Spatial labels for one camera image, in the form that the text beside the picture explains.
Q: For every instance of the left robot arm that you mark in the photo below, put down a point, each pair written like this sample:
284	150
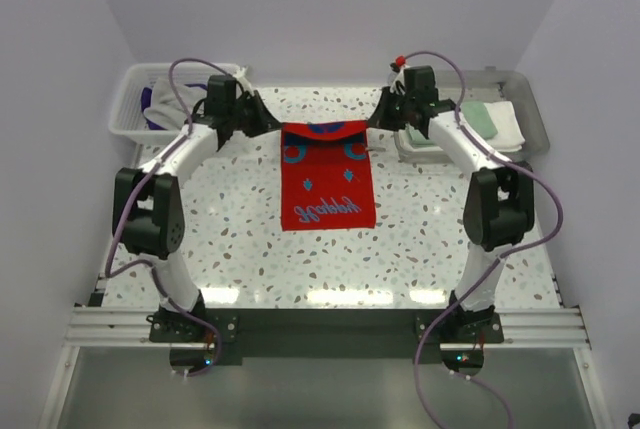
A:
148	217

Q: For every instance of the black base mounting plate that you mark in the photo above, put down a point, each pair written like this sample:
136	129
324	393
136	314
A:
231	336

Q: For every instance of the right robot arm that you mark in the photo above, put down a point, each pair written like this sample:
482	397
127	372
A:
499	206

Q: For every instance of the clear grey plastic bin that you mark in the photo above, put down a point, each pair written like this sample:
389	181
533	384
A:
493	86

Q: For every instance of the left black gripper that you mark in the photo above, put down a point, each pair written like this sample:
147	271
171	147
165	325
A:
264	120

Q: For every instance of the purple towel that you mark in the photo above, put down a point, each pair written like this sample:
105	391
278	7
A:
156	109

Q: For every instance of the grey towel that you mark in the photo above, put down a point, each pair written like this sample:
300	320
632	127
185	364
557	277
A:
189	93

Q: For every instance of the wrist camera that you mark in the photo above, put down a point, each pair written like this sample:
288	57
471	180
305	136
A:
396	79
241	76

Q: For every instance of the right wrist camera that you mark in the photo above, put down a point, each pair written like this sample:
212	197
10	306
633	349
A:
396	79

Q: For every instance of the white towel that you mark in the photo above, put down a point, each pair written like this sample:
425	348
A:
508	140

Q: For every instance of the colourful striped towel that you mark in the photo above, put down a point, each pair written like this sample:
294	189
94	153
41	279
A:
326	177

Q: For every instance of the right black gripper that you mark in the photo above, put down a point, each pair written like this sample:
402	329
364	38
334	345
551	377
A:
381	118

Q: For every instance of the aluminium frame rail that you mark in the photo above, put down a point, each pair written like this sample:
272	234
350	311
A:
527	303

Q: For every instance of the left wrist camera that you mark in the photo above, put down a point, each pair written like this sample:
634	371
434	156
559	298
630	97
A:
241	76

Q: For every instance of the white plastic basket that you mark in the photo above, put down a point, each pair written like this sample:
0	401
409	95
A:
133	98

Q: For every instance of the mint green towel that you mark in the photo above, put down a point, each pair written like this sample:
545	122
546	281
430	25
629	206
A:
475	113

